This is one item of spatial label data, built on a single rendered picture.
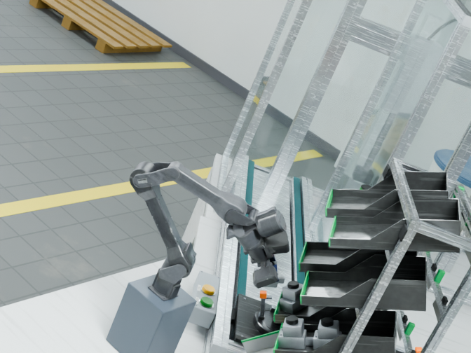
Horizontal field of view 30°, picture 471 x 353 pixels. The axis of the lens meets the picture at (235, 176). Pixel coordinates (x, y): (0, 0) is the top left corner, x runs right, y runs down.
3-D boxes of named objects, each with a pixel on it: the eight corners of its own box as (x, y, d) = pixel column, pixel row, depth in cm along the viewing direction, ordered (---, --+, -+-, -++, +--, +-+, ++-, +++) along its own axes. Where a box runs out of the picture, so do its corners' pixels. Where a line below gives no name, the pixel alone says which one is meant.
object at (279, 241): (260, 248, 227) (283, 239, 225) (258, 228, 232) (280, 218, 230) (270, 261, 231) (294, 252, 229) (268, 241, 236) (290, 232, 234)
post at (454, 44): (313, 313, 278) (460, 24, 238) (312, 308, 280) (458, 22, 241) (322, 316, 278) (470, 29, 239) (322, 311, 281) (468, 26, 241)
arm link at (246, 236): (223, 237, 224) (255, 225, 221) (223, 221, 228) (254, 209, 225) (235, 253, 228) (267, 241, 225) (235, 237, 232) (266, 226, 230)
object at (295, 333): (277, 347, 210) (277, 321, 208) (281, 338, 214) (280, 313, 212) (312, 349, 208) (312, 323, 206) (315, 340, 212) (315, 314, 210)
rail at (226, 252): (200, 370, 247) (214, 341, 242) (219, 225, 328) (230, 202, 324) (218, 377, 247) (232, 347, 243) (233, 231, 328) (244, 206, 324)
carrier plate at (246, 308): (232, 343, 248) (235, 337, 247) (236, 298, 270) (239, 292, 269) (310, 370, 251) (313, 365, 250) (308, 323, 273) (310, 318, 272)
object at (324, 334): (312, 349, 208) (312, 323, 206) (315, 340, 212) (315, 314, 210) (348, 351, 207) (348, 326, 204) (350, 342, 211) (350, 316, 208)
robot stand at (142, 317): (105, 340, 243) (127, 281, 235) (139, 326, 254) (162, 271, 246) (139, 371, 237) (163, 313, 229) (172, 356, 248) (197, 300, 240)
